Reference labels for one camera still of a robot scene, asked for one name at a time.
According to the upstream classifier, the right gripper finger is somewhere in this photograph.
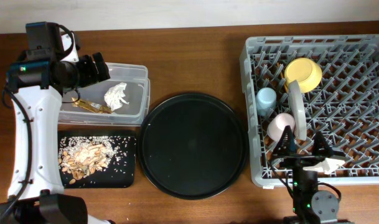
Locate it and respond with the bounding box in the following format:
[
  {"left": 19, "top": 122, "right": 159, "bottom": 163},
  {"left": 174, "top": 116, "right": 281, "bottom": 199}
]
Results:
[
  {"left": 273, "top": 126, "right": 297, "bottom": 156},
  {"left": 312, "top": 131, "right": 334, "bottom": 156}
]

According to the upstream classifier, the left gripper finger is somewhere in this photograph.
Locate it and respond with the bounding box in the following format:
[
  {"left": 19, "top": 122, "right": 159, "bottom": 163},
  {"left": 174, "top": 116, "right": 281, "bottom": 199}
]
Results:
[
  {"left": 78, "top": 55, "right": 97, "bottom": 86},
  {"left": 93, "top": 52, "right": 110, "bottom": 82}
]

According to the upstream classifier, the pink cup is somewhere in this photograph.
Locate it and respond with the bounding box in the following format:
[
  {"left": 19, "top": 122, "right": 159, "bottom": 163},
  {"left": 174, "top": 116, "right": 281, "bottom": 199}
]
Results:
[{"left": 267, "top": 113, "right": 295, "bottom": 142}]

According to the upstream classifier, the white tissue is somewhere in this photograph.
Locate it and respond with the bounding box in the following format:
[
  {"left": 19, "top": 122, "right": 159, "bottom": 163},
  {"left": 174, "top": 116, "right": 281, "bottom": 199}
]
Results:
[{"left": 104, "top": 82, "right": 129, "bottom": 111}]

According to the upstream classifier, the gold snack wrapper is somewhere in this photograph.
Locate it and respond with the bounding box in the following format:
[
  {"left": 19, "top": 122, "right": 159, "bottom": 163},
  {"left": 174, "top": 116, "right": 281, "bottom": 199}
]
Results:
[{"left": 72, "top": 98, "right": 112, "bottom": 114}]

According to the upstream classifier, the grey round plate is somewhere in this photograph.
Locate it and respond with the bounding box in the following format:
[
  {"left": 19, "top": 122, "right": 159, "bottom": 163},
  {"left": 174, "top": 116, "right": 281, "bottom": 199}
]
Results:
[{"left": 288, "top": 80, "right": 307, "bottom": 141}]

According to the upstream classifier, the blue cup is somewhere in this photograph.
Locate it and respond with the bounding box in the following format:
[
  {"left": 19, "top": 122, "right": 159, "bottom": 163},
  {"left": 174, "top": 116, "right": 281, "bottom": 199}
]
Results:
[{"left": 256, "top": 87, "right": 276, "bottom": 116}]

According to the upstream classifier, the grey dishwasher rack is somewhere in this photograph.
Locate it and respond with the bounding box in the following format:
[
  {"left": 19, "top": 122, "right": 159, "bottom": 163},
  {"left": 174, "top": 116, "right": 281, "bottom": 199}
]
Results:
[{"left": 240, "top": 34, "right": 379, "bottom": 189}]

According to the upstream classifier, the yellow bowl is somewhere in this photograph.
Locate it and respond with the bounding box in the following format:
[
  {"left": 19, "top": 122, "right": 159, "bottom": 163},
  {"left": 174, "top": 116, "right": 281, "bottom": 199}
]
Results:
[{"left": 283, "top": 58, "right": 322, "bottom": 93}]

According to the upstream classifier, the food scraps and rice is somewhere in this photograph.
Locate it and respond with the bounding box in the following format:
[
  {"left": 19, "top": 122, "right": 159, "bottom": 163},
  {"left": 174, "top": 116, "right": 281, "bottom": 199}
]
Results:
[{"left": 58, "top": 136, "right": 133, "bottom": 187}]

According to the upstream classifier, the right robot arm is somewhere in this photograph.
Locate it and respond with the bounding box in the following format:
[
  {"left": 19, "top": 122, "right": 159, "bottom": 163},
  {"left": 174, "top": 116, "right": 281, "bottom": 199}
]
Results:
[{"left": 268, "top": 126, "right": 346, "bottom": 223}]

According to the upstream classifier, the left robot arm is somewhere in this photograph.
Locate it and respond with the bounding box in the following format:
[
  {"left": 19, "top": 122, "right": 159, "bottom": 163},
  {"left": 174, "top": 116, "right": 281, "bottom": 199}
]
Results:
[{"left": 0, "top": 50, "right": 110, "bottom": 223}]

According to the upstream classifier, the clear plastic waste bin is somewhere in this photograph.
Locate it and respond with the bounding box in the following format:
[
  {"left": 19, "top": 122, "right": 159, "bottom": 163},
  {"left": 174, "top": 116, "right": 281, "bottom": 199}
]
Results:
[{"left": 58, "top": 62, "right": 151, "bottom": 126}]

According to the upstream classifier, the round black serving tray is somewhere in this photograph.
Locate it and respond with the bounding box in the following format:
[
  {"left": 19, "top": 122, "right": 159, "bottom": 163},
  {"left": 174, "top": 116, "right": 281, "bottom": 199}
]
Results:
[{"left": 137, "top": 92, "right": 249, "bottom": 200}]

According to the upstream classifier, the black rectangular tray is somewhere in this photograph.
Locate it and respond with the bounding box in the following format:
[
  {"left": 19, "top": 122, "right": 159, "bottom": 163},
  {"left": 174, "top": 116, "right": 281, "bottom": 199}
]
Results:
[{"left": 58, "top": 129, "right": 136, "bottom": 189}]

